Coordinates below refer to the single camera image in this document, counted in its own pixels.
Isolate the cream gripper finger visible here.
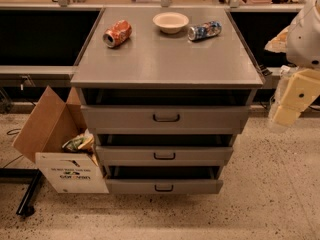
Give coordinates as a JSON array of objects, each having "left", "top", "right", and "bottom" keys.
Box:
[{"left": 272, "top": 106, "right": 300, "bottom": 126}]

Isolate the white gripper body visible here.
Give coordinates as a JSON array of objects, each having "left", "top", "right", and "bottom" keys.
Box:
[{"left": 280, "top": 69, "right": 320, "bottom": 113}]

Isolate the grey bottom drawer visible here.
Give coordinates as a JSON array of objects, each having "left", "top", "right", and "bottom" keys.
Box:
[{"left": 106, "top": 179, "right": 223, "bottom": 194}]

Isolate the grey drawer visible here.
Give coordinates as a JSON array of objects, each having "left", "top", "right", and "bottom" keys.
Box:
[
  {"left": 81, "top": 105, "right": 249, "bottom": 135},
  {"left": 106, "top": 179, "right": 223, "bottom": 194},
  {"left": 96, "top": 146, "right": 233, "bottom": 166}
]

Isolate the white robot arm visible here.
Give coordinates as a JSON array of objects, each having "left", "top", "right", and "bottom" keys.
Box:
[{"left": 265, "top": 0, "right": 320, "bottom": 128}]

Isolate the grey drawer cabinet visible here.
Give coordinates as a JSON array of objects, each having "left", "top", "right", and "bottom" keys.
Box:
[{"left": 72, "top": 7, "right": 263, "bottom": 193}]

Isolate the grey middle drawer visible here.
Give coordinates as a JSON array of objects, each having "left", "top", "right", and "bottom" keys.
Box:
[{"left": 96, "top": 146, "right": 233, "bottom": 166}]

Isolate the grey top drawer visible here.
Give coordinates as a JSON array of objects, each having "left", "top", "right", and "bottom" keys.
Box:
[{"left": 81, "top": 105, "right": 249, "bottom": 135}]

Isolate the blue white soda can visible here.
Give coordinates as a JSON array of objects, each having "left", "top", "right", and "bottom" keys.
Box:
[{"left": 188, "top": 21, "right": 222, "bottom": 41}]

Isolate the crushed orange soda can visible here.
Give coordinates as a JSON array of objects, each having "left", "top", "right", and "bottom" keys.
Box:
[{"left": 103, "top": 20, "right": 132, "bottom": 48}]

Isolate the crumpled trash in box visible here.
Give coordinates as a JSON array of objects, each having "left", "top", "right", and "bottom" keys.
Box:
[{"left": 62, "top": 130, "right": 94, "bottom": 153}]

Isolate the cardboard trash box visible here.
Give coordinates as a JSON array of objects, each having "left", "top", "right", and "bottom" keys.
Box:
[{"left": 13, "top": 87, "right": 108, "bottom": 193}]

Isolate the long grey workbench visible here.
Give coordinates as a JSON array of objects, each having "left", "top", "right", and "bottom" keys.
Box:
[{"left": 1, "top": 0, "right": 300, "bottom": 89}]

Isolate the black metal stand leg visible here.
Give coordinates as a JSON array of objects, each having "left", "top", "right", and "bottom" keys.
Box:
[{"left": 0, "top": 168, "right": 42, "bottom": 217}]

